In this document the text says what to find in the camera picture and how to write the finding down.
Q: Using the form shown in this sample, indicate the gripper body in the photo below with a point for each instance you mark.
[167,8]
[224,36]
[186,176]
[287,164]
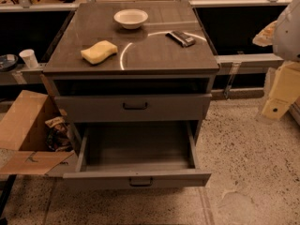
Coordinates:
[288,35]

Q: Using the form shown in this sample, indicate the grey drawer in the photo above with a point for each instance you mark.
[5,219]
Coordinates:
[86,109]
[137,155]

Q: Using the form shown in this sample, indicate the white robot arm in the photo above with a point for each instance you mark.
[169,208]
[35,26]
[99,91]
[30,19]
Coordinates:
[284,36]

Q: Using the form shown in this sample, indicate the grey drawer cabinet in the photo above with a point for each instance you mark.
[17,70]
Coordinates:
[147,63]

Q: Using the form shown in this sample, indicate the white bowl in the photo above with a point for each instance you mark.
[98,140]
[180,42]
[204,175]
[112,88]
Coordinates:
[131,18]

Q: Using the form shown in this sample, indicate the yellow sponge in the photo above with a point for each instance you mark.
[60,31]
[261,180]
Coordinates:
[99,52]

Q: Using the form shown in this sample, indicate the crumpled snack bag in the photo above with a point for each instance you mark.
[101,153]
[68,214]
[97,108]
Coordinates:
[57,138]

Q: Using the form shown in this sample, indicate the white paper cup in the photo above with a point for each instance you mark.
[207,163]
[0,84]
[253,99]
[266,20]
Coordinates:
[29,58]

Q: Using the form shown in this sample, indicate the brown cardboard box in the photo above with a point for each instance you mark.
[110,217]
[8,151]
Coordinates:
[23,131]

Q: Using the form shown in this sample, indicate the dark round container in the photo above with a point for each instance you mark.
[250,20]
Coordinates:
[8,62]

